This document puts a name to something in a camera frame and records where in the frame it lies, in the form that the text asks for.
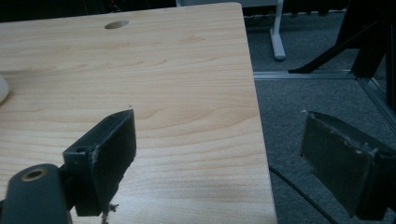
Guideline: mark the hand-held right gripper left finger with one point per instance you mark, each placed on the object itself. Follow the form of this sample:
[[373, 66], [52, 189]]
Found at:
[[107, 161]]

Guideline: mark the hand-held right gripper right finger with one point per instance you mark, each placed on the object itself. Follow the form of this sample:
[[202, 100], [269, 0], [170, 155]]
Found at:
[[339, 161]]

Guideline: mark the black metal stand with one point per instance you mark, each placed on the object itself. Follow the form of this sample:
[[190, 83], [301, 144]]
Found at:
[[358, 37]]

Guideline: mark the white rounded object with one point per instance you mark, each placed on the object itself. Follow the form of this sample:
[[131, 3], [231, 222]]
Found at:
[[3, 88]]

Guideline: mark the white table leg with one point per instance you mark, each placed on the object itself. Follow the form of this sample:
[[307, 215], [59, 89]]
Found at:
[[277, 34]]

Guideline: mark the aluminium floor rail frame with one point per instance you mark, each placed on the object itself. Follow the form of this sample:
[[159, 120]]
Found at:
[[327, 81]]

